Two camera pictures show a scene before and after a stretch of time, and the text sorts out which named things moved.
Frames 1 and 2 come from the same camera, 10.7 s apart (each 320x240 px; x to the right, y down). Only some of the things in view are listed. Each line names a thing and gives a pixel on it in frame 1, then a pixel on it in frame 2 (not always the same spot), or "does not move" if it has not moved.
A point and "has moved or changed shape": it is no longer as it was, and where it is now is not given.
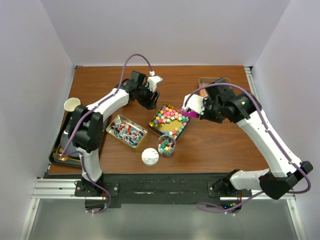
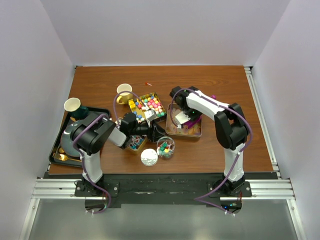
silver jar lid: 150,156 does not move
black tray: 67,162 does not move
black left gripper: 150,104 -> 155,131
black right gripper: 205,115 -> 197,115
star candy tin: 169,120 -> 139,105
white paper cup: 71,104 does not move
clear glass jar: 166,144 does not move
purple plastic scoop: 189,113 has moved or changed shape
